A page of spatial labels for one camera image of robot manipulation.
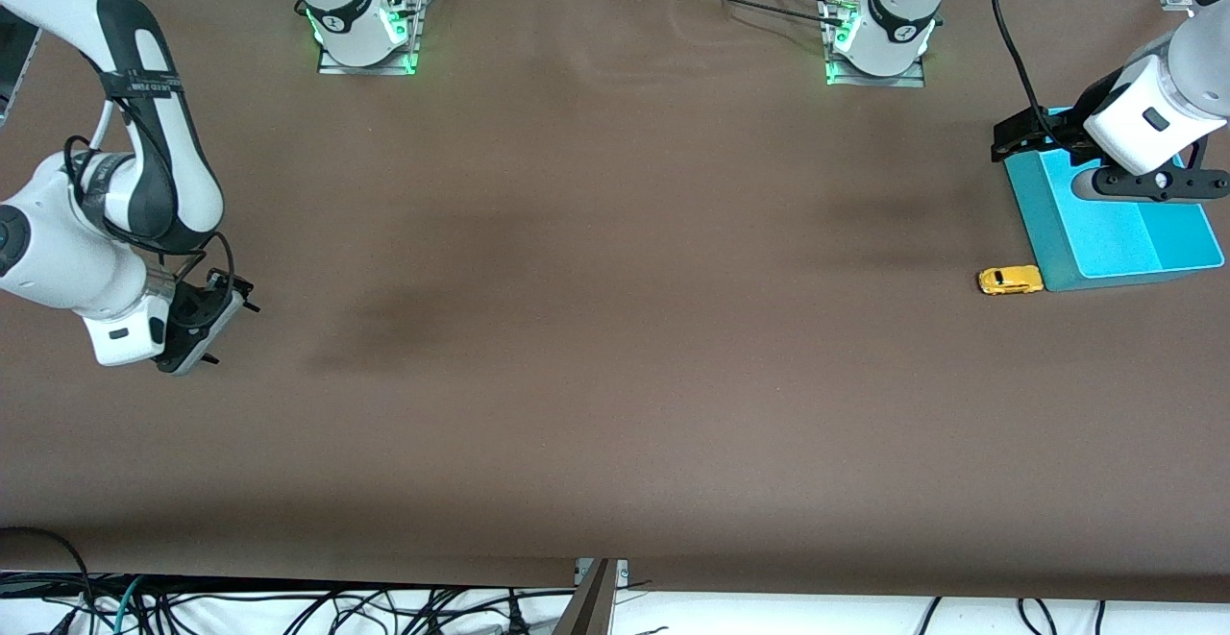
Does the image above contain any long black base cable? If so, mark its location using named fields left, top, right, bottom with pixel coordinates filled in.
left=663, top=0, right=847, bottom=29

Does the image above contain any dark metal post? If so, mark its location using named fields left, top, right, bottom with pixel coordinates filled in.
left=553, top=558, right=618, bottom=635

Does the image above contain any black looped floor cable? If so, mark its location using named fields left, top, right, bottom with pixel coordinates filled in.
left=0, top=525, right=95, bottom=617

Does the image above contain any teal plastic tray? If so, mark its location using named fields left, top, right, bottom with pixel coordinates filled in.
left=1004, top=107, right=1224, bottom=292

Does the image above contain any teal floor cable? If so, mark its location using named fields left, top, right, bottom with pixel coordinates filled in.
left=113, top=575, right=147, bottom=635

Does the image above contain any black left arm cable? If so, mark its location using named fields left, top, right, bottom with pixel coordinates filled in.
left=988, top=0, right=1048, bottom=127

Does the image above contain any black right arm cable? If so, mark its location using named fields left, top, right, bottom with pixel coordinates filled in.
left=62, top=97, right=237, bottom=329

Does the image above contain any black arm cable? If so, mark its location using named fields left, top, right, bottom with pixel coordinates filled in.
left=62, top=97, right=237, bottom=329
left=988, top=0, right=1048, bottom=127

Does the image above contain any brown table cover sheet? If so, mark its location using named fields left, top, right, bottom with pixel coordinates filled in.
left=0, top=0, right=1230, bottom=607

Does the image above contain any yellow toy beetle car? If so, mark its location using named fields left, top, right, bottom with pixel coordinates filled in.
left=978, top=265, right=1045, bottom=296

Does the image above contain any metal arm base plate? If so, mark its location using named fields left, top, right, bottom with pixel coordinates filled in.
left=317, top=0, right=421, bottom=77
left=824, top=0, right=926, bottom=88

